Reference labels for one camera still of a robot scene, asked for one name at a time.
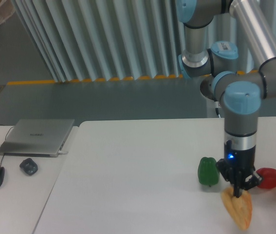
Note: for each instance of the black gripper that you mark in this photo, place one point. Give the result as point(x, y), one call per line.
point(236, 162)

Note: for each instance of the triangular bread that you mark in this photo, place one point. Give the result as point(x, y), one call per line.
point(239, 208)

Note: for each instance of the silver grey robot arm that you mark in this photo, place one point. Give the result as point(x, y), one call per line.
point(240, 96)

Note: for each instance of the red bell pepper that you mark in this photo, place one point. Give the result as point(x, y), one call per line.
point(269, 178)

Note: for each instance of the green bell pepper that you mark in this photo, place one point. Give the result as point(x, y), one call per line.
point(208, 173)

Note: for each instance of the silver closed laptop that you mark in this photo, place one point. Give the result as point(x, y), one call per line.
point(37, 137)

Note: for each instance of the white folding partition screen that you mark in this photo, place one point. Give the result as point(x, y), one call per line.
point(105, 39)

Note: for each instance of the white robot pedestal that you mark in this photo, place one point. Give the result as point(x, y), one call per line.
point(213, 108)

